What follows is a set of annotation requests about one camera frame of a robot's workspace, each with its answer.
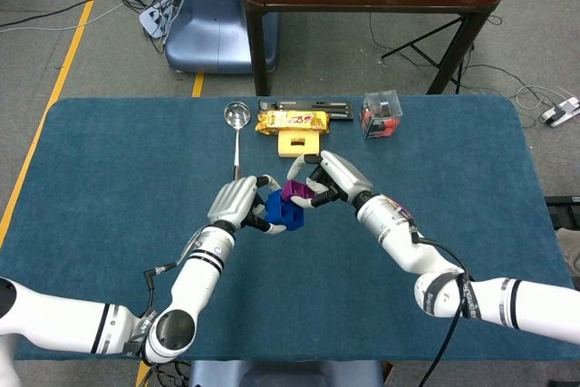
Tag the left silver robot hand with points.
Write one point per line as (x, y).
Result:
(231, 201)

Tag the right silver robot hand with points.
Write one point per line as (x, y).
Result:
(344, 176)

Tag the purple toy block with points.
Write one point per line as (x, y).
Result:
(294, 188)

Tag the blue toy block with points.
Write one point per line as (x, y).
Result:
(283, 212)

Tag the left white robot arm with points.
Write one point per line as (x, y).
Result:
(199, 278)

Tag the pale yellow plastic block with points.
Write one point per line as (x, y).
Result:
(290, 144)

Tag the clear box with red contents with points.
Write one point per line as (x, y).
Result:
(381, 115)

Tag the yellow snack package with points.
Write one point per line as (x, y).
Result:
(290, 122)

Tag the flat black case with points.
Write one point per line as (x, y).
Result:
(308, 104)

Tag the stainless steel ladle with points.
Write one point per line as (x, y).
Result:
(237, 115)

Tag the blue table mat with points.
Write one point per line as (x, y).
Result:
(113, 169)

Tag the blue-grey machine base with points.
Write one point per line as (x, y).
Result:
(204, 33)

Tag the blue-grey robot torso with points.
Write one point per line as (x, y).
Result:
(285, 373)

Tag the white power strip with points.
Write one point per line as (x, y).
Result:
(151, 20)

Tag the flat black bar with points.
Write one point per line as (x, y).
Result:
(562, 200)

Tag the beige bag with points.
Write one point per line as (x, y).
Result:
(571, 242)

